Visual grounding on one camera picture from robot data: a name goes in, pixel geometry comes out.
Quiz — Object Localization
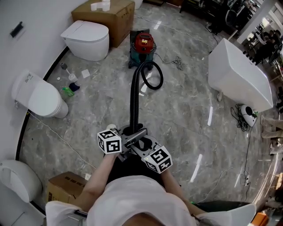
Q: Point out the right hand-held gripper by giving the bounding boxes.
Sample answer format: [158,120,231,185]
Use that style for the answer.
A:
[130,136,173,174]

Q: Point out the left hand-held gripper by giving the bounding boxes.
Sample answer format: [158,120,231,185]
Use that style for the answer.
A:
[97,128,148,163]

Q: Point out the black vacuum cleaner hose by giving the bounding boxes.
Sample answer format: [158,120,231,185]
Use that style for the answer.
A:
[129,60,164,134]

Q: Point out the person's right forearm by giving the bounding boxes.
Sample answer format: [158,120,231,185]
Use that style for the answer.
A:
[162,169,196,213]

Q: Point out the person's left forearm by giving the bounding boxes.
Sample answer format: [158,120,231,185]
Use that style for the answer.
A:
[74,152,121,211]

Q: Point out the grey marble floor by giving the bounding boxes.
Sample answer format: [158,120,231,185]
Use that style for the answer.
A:
[15,0,283,221]

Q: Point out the white handheld mite vacuum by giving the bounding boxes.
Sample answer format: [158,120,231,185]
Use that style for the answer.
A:
[240,104,258,128]

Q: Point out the red and teal vacuum cleaner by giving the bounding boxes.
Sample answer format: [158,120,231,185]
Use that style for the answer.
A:
[128,30,157,70]

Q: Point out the person's black trousers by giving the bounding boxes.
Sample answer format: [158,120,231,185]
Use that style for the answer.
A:
[106,152,166,191]

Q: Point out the person's white shirt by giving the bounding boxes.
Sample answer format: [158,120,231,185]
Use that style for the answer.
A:
[45,175,257,226]

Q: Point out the small cardboard box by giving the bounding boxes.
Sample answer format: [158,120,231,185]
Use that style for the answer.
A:
[46,171,88,205]

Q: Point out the green plastic bottle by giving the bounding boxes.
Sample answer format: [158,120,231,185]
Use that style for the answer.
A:
[61,87,75,98]

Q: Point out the toilet brush with white holder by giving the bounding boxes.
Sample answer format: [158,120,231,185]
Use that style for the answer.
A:
[60,63,78,83]

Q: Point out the white toilet with tank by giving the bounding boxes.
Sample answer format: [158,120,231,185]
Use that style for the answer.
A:
[11,68,69,119]

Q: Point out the white rounded toilet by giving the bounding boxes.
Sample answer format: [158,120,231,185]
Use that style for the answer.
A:
[0,159,43,203]

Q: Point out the white smart toilet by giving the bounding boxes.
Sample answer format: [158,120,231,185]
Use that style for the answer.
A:
[60,20,110,62]

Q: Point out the white bathtub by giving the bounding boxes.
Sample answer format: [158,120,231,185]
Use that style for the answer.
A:
[207,38,274,113]

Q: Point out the orange box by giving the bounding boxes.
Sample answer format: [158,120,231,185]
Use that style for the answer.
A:
[249,212,269,226]

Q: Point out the large cardboard box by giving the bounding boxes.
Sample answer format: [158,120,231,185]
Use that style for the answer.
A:
[71,0,136,48]

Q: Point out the black desk furniture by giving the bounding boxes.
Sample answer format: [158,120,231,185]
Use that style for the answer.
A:
[179,0,264,34]

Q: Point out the black tangled cable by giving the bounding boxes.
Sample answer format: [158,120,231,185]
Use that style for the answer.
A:
[230,104,254,196]

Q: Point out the white coiled power cord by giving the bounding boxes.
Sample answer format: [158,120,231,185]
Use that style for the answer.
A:
[154,52,186,71]

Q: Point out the black wall holder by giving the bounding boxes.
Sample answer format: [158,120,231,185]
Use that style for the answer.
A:
[9,21,24,38]

